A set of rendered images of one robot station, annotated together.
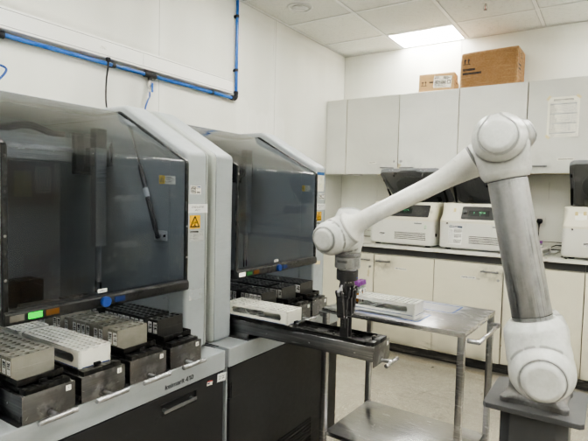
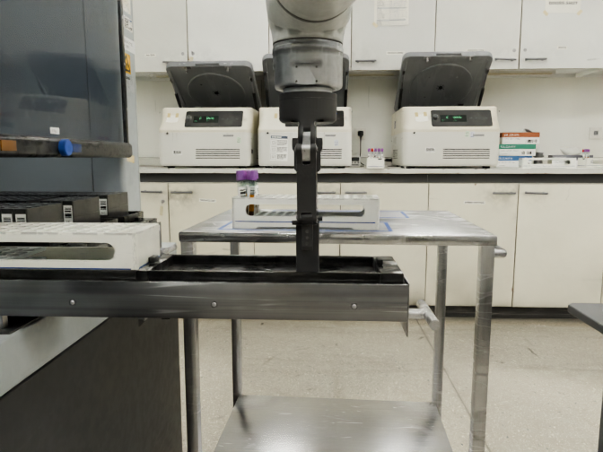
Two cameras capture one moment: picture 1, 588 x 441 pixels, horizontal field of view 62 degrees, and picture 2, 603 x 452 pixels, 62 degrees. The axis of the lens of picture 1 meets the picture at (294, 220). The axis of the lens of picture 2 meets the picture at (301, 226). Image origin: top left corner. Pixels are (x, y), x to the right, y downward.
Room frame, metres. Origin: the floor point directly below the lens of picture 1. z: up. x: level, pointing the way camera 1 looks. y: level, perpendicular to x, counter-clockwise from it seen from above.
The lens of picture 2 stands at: (1.10, 0.16, 0.96)
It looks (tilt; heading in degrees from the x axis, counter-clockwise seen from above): 8 degrees down; 330
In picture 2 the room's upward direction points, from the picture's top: straight up
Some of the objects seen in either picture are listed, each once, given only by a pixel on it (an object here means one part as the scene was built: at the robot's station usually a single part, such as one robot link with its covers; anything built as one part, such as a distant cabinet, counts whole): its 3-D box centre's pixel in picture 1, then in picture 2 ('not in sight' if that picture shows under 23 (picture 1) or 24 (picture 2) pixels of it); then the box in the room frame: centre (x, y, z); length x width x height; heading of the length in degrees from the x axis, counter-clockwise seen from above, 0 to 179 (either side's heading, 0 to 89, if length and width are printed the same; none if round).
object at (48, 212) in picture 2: (267, 297); (40, 222); (2.06, 0.11, 0.85); 0.12 x 0.02 x 0.06; 147
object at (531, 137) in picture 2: not in sight; (518, 136); (3.28, -2.78, 1.10); 0.24 x 0.13 x 0.10; 55
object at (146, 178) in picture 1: (62, 194); not in sight; (1.54, 0.73, 1.28); 0.61 x 0.51 x 0.63; 147
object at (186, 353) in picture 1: (122, 333); not in sight; (1.73, 0.61, 0.78); 0.73 x 0.14 x 0.09; 57
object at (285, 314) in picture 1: (262, 311); (46, 248); (1.89, 0.11, 0.83); 0.30 x 0.10 x 0.06; 57
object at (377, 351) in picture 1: (301, 333); (172, 287); (1.79, -0.04, 0.78); 0.73 x 0.14 x 0.09; 57
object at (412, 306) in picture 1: (384, 304); (306, 211); (2.00, -0.39, 0.85); 0.30 x 0.10 x 0.06; 55
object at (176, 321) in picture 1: (168, 325); not in sight; (1.60, 0.41, 0.85); 0.12 x 0.02 x 0.06; 147
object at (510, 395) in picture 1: (537, 386); not in sight; (1.46, -0.76, 0.73); 0.22 x 0.18 x 0.06; 147
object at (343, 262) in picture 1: (347, 261); (308, 71); (1.67, -0.19, 1.07); 0.09 x 0.09 x 0.06
